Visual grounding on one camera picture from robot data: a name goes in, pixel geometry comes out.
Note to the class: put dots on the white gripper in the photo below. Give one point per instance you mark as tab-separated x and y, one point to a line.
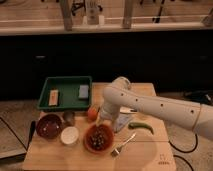
109	112

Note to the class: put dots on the dark red grape bunch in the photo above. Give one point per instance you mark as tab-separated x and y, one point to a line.
98	140

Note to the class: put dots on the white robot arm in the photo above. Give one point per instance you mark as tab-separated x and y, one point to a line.
189	115

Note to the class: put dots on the red-orange bowl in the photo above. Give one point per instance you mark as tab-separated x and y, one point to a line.
109	137

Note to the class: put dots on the small white bowl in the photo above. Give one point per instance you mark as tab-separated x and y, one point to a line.
69	136

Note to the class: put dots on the dark purple bowl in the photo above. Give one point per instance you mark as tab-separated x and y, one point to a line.
49	126

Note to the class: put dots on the orange fruit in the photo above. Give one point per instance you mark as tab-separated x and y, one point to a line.
92	113

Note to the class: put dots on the grey-blue folded cloth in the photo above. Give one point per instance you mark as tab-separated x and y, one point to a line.
121	122

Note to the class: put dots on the brown kiwi fruit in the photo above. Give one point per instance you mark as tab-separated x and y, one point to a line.
69	118

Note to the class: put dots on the green chili pepper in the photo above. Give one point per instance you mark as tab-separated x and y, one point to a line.
135	125

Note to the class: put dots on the metal fork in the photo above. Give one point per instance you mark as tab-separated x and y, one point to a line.
117	150

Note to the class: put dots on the blue-grey sponge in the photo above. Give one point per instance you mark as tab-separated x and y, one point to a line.
83	91

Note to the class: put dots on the light green cup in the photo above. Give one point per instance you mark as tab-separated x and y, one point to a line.
143	116

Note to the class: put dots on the green plastic tray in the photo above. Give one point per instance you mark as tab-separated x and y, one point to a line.
68	87

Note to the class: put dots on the wooden block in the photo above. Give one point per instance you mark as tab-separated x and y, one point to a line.
53	97

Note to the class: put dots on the white-handled knife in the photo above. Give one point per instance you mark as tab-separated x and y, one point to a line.
125	110

